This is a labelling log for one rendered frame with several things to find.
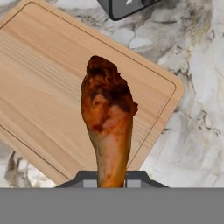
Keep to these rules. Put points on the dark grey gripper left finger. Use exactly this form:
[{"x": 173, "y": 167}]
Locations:
[{"x": 83, "y": 178}]

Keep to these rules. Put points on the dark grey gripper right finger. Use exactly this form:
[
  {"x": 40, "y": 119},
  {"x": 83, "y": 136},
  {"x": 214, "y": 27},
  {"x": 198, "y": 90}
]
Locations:
[{"x": 138, "y": 177}]

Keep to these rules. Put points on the roasted chicken drumstick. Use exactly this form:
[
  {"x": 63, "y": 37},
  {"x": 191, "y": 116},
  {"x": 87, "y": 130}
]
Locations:
[{"x": 108, "y": 116}]

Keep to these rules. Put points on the wooden cutting board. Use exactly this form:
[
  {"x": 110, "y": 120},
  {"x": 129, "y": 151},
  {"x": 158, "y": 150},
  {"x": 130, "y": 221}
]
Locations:
[{"x": 43, "y": 96}]

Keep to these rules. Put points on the dark grey appliance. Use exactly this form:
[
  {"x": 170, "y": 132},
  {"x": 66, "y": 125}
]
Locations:
[{"x": 125, "y": 8}]

